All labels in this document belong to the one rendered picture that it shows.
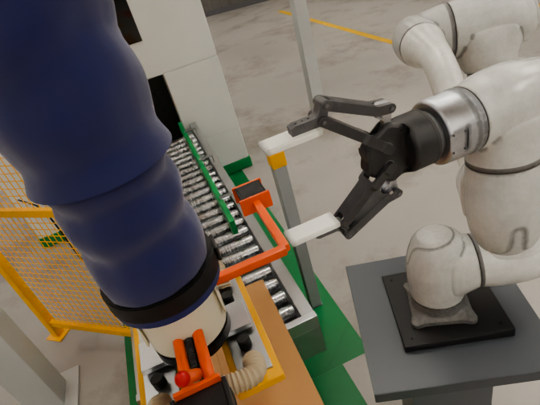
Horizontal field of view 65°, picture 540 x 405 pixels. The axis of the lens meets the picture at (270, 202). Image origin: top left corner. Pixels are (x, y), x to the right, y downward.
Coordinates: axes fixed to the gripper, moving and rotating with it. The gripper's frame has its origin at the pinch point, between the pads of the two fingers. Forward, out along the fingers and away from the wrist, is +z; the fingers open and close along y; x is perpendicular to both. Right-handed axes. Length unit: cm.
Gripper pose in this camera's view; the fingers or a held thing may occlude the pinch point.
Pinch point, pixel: (284, 194)
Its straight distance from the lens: 52.2
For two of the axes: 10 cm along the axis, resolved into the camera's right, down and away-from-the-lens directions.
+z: -9.1, 3.8, -1.6
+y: 2.4, 8.0, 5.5
